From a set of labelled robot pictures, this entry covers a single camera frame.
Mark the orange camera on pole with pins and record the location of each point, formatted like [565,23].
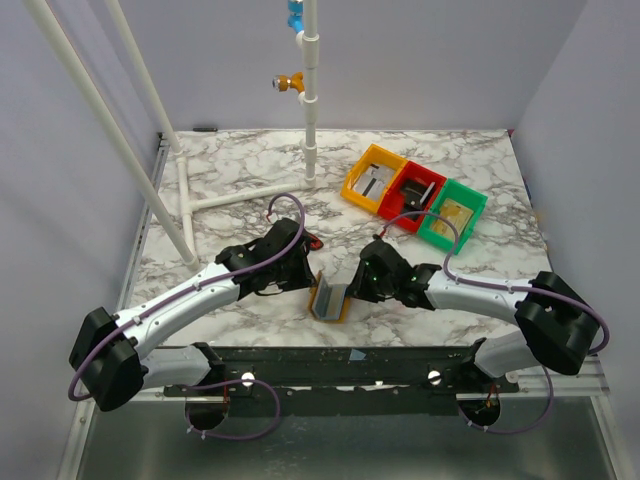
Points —
[283,83]

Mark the white PVC pipe frame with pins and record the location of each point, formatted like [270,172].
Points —
[182,238]

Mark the yellow plastic bin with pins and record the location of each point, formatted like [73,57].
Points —
[373,155]

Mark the green plastic bin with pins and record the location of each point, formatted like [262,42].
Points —
[462,194]

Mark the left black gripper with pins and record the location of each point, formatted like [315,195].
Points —
[298,270]

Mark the red black utility knife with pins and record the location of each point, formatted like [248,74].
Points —
[314,242]

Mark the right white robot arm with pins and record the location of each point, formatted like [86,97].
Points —
[554,329]

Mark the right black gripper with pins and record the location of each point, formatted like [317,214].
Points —
[361,284]

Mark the mustard yellow card holder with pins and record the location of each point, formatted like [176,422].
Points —
[329,302]

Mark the black items in red bin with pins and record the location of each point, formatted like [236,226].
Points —
[416,195]

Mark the gold cards in green bin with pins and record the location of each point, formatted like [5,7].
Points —
[456,214]

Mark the cards in yellow bin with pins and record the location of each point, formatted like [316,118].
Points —
[372,182]

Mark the red plastic bin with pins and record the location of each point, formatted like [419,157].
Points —
[391,205]

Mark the black mounting rail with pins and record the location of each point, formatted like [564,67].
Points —
[311,381]

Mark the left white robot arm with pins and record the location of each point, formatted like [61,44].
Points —
[115,356]

